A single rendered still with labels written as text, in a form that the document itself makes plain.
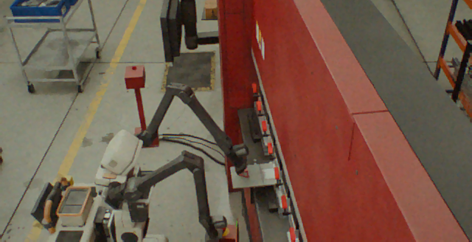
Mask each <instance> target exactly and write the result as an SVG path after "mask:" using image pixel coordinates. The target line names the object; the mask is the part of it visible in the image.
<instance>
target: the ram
mask: <svg viewBox="0 0 472 242"><path fill-rule="evenodd" d="M257 23H258V26H259V43H258V40H257ZM260 32H261V43H260ZM262 38H263V42H264V60H263V56H262ZM260 45H261V51H260ZM251 48H252V52H254V56H255V60H256V62H257V67H256V64H255V61H254V58H253V56H252V54H251V56H252V59H253V61H254V65H255V67H256V70H257V68H258V71H259V73H260V79H261V82H262V85H263V89H262V86H261V83H260V87H261V90H262V93H263V90H264V93H265V98H267V101H268V106H269V109H270V112H271V117H272V120H273V123H274V127H275V131H276V134H277V138H278V143H279V145H280V147H281V150H282V155H283V159H284V161H285V166H286V170H287V172H288V177H289V180H290V183H291V188H292V191H293V192H294V197H295V199H296V204H297V208H298V211H299V216H300V218H301V222H302V227H303V229H304V233H305V235H306V238H307V241H308V242H385V241H384V238H383V236H382V235H381V234H380V230H379V228H378V226H377V224H376V222H375V219H374V216H373V214H372V212H371V209H370V208H369V207H368V204H367V201H366V199H365V197H364V194H363V192H362V190H361V187H360V185H359V183H358V180H357V179H356V177H355V174H354V172H353V170H352V167H351V165H350V163H349V161H348V159H347V157H346V155H345V152H344V151H343V149H342V147H341V143H340V141H339V138H338V136H337V134H336V131H335V129H334V127H333V124H332V123H331V121H330V118H329V116H328V114H327V111H326V109H325V107H324V104H323V102H322V99H321V97H320V95H319V94H318V92H317V90H316V87H315V85H314V82H313V80H312V78H311V75H310V72H309V71H308V68H307V66H306V65H305V62H304V60H303V58H302V55H301V53H300V51H299V47H298V46H297V44H296V41H295V39H294V35H292V33H291V31H290V28H289V26H288V23H287V21H286V19H285V16H284V14H283V12H282V9H281V6H280V5H279V4H278V2H277V0H251ZM257 75H258V72H257ZM258 79H259V75H258ZM260 79H259V81H260ZM263 98H264V94H263ZM265 98H264V100H265ZM265 106H266V107H267V109H268V106H267V103H266V100H265ZM268 114H269V111H268ZM269 118H270V114H269ZM270 121H271V118H270ZM271 126H272V129H273V132H274V128H273V125H272V122H271ZM274 137H275V140H276V144H277V139H276V136H275V133H274ZM277 148H278V144H277ZM278 151H279V154H280V157H281V160H282V156H281V153H280V150H279V148H278ZM282 165H283V169H284V171H285V167H284V164H283V160H282ZM285 176H286V179H287V183H288V178H287V175H286V172H285ZM288 188H289V190H290V194H291V189H290V186H289V183H288ZM291 199H292V202H293V203H294V198H292V195H291ZM294 208H295V210H296V205H295V203H294ZM296 216H297V218H298V222H299V216H298V214H297V211H296ZM299 227H300V229H301V233H302V228H301V225H300V222H299ZM302 238H303V241H304V242H306V241H305V239H304V236H303V234H302Z"/></svg>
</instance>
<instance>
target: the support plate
mask: <svg viewBox="0 0 472 242"><path fill-rule="evenodd" d="M260 167H261V168H262V170H268V169H274V166H273V163H267V164H260V166H259V165H247V168H248V172H249V177H248V178H246V177H244V176H238V175H237V174H236V172H235V166H234V167H230V170H231V174H232V185H233V189H238V188H247V187H262V186H270V185H275V183H276V179H263V180H262V177H263V176H261V173H260V171H261V169H260Z"/></svg>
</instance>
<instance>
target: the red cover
mask: <svg viewBox="0 0 472 242"><path fill-rule="evenodd" d="M277 2H278V4H279V5H280V6H281V9H282V12H283V14H284V16H285V19H286V21H287V23H288V26H289V28H290V31H291V33H292V35H294V39H295V41H296V44H297V46H298V47H299V51H300V53H301V55H302V58H303V60H304V62H305V65H306V66H307V68H308V71H309V72H310V75H311V78H312V80H313V82H314V85H315V87H316V90H317V92H318V94H319V95H320V97H321V99H322V102H323V104H324V107H325V109H326V111H327V114H328V116H329V118H330V121H331V123H332V124H333V127H334V129H335V131H336V134H337V136H338V138H339V141H340V143H341V147H342V149H343V151H344V152H345V155H346V157H347V159H348V161H349V163H350V165H351V167H352V170H353V172H354V174H355V177H356V179H357V180H358V183H359V185H360V187H361V190H362V192H363V194H364V197H365V199H366V201H367V204H368V207H369V208H370V209H371V212H372V214H373V216H374V219H375V222H376V224H377V226H378V228H379V230H380V234H381V235H382V236H383V239H384V241H385V242H469V240H468V238H466V236H465V234H464V232H463V231H462V228H461V227H460V225H459V224H458V222H457V220H456V219H455V218H454V216H453V215H452V213H451V211H450V210H449V208H448V206H447V205H446V202H445V201H444V199H443V198H442V197H441V195H440V194H439V191H438V190H437V188H436V187H435V185H434V183H433V181H431V179H430V178H429V176H428V174H427V172H426V171H425V169H424V168H423V165H422V164H421V162H420V161H419V160H418V158H417V157H416V155H415V154H414V151H413V150H412V148H411V146H410V144H409V143H408V142H407V141H406V138H405V137H404V135H403V134H402V132H401V131H400V128H399V127H398V125H397V123H396V122H395V121H394V120H393V118H392V116H391V114H390V113H389V112H388V109H387V107H386V106H385V105H384V102H383V101H382V100H381V98H380V97H379V95H378V93H377V91H376V90H375V88H374V86H373V85H372V83H371V81H369V79H368V78H367V75H366V74H365V72H364V70H363V69H362V68H361V65H360V64H359V62H358V61H357V60H356V58H355V56H354V54H353V53H352V52H351V49H350V48H349V46H348V44H347V42H346V41H345V40H344V39H343V37H342V35H341V33H340V32H339V30H338V28H337V27H336V25H335V23H334V21H333V19H332V18H331V17H330V16H329V15H328V13H327V11H326V9H325V7H324V5H323V4H322V2H321V1H320V0H277Z"/></svg>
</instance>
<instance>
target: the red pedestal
mask: <svg viewBox="0 0 472 242"><path fill-rule="evenodd" d="M125 85H126V89H127V90H129V89H133V90H134V94H136V103H137V107H138V112H139V120H140V125H141V127H134V135H136V134H137V133H140V132H141V131H146V129H147V126H146V122H145V113H144V108H143V103H142V94H141V89H140V88H144V87H145V69H144V65H141V66H126V70H125ZM158 146H159V130H158V131H157V137H156V138H155V139H154V141H153V144H152V145H151V146H150V147H143V146H142V148H154V147H158Z"/></svg>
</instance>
